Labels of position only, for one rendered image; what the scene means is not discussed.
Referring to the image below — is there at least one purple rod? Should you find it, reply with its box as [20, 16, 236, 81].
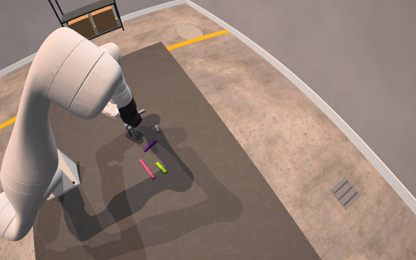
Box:
[144, 139, 157, 152]

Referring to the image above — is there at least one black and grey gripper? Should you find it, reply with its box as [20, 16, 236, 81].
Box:
[101, 85, 142, 138]

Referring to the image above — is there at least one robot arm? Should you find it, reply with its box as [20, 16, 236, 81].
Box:
[0, 27, 127, 242]

